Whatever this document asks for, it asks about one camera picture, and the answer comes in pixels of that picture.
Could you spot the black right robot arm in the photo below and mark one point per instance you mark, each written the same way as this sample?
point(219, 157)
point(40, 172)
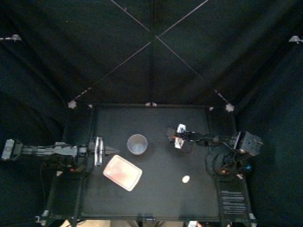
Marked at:
point(232, 150)

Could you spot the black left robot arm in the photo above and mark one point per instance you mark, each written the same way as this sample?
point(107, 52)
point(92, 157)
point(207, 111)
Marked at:
point(43, 150)

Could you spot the pink rectangular plate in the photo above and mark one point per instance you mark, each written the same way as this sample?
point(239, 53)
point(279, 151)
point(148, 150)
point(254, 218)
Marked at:
point(121, 172)

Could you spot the small tangerine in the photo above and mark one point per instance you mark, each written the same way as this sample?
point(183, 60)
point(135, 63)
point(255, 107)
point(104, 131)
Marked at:
point(185, 179)

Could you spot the grey plastic bowl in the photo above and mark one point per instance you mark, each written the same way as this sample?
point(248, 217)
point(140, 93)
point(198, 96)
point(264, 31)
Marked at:
point(137, 144)

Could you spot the black cloth curtain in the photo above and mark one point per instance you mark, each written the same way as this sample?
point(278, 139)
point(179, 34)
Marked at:
point(47, 74)

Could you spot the silver frame corner bracket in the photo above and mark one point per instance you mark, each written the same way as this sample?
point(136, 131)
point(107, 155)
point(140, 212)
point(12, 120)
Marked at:
point(295, 39)
point(230, 107)
point(71, 104)
point(151, 104)
point(252, 218)
point(12, 37)
point(41, 219)

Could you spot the black vertical frame pole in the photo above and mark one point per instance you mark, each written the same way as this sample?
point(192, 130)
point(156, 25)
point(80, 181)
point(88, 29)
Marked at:
point(152, 65)

